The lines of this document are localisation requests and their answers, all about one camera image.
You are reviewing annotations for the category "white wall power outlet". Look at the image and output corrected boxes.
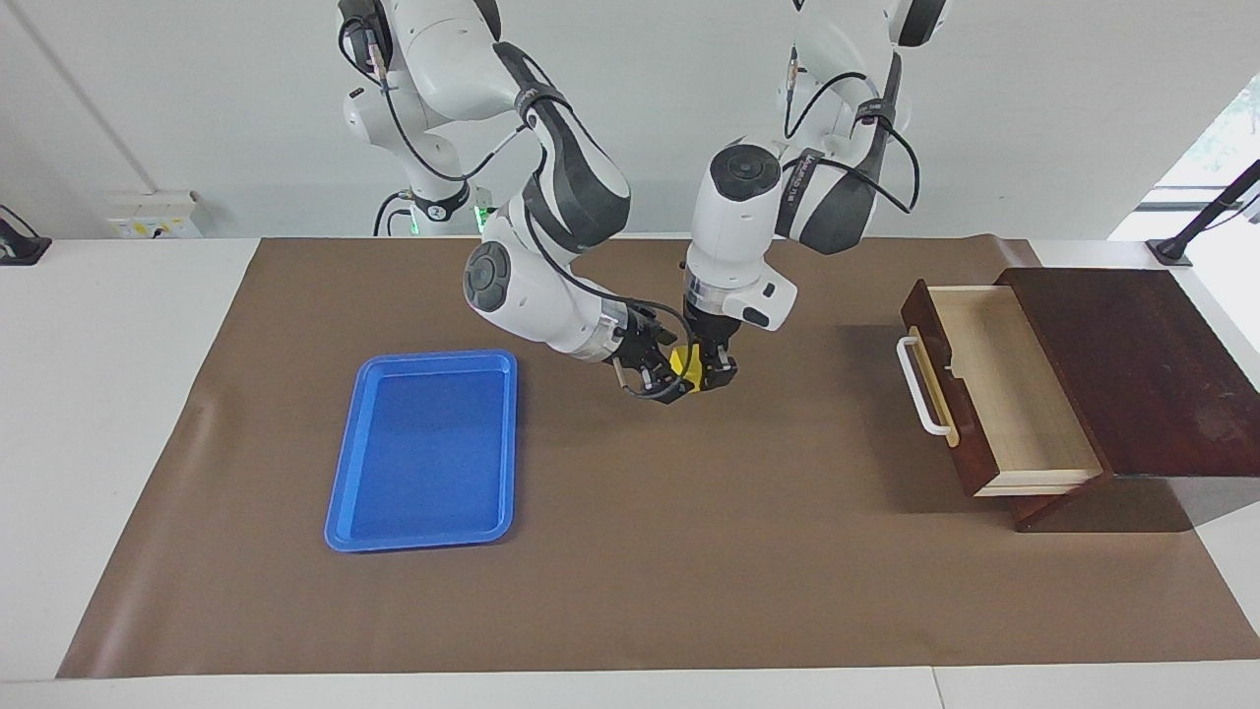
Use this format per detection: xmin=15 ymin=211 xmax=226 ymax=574
xmin=106 ymin=192 xmax=203 ymax=240

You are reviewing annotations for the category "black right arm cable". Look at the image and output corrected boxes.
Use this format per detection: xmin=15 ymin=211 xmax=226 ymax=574
xmin=340 ymin=15 xmax=695 ymax=400

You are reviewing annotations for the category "brown table mat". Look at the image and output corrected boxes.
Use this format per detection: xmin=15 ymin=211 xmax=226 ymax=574
xmin=56 ymin=234 xmax=1260 ymax=680

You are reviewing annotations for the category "wooden drawer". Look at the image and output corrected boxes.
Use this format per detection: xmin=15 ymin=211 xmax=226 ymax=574
xmin=897 ymin=279 xmax=1103 ymax=498

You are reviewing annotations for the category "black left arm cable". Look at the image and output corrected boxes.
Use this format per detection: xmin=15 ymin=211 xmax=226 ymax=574
xmin=783 ymin=44 xmax=921 ymax=216

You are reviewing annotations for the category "dark wooden cabinet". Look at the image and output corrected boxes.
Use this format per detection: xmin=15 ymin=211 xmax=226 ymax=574
xmin=994 ymin=266 xmax=1260 ymax=533

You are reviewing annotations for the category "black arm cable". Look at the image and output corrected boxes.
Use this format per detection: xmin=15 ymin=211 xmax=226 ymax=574
xmin=340 ymin=15 xmax=695 ymax=400
xmin=783 ymin=44 xmax=921 ymax=216

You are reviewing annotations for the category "blue plastic tray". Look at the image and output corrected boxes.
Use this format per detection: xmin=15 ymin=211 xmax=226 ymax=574
xmin=324 ymin=350 xmax=520 ymax=553

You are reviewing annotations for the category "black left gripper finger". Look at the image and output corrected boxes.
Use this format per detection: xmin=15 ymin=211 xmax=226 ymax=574
xmin=701 ymin=345 xmax=739 ymax=393

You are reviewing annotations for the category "black stand with pole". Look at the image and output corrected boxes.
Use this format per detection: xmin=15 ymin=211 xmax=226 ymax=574
xmin=1147 ymin=161 xmax=1260 ymax=269

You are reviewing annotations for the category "white drawer handle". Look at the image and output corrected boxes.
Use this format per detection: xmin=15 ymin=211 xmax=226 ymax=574
xmin=897 ymin=327 xmax=958 ymax=449

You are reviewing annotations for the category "bright window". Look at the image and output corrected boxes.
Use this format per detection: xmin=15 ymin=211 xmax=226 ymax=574
xmin=1107 ymin=74 xmax=1260 ymax=242

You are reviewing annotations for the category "black base cable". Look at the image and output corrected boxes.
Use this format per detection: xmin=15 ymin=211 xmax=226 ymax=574
xmin=372 ymin=190 xmax=414 ymax=237

